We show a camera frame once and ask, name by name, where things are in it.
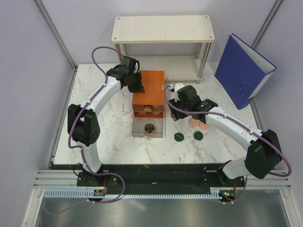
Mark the blue ring binder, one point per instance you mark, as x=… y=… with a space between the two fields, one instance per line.
x=242 y=71

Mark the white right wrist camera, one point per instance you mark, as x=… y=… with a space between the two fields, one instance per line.
x=176 y=87

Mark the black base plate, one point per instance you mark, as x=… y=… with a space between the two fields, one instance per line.
x=163 y=178

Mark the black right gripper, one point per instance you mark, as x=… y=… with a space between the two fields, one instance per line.
x=179 y=114

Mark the pink powder puff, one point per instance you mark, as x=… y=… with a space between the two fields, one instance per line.
x=204 y=127
x=193 y=123

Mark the light blue cable duct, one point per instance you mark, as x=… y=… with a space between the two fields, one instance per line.
x=100 y=194

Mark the white two-tier shelf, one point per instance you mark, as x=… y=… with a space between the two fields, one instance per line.
x=185 y=29

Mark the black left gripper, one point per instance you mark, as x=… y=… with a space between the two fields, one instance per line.
x=139 y=88

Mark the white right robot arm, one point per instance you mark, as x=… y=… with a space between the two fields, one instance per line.
x=262 y=147

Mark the orange drawer box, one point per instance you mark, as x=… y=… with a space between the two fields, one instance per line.
x=153 y=82

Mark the dark green lid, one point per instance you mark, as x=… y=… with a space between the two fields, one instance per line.
x=178 y=137
x=198 y=135

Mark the gold round jar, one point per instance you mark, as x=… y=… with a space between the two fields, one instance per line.
x=149 y=128

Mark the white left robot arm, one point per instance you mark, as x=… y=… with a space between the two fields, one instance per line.
x=83 y=127

